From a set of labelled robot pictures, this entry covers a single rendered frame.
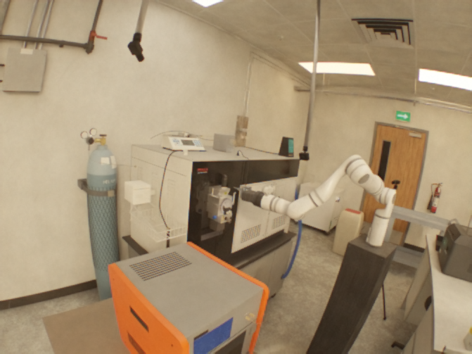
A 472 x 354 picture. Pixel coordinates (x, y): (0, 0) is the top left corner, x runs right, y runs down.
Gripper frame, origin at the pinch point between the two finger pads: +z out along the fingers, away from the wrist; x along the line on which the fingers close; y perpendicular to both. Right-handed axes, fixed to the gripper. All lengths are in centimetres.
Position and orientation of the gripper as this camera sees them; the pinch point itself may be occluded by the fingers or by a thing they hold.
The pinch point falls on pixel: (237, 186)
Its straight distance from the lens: 123.7
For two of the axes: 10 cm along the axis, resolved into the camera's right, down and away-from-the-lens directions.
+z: -7.5, -2.2, 6.2
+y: -1.2, 9.7, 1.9
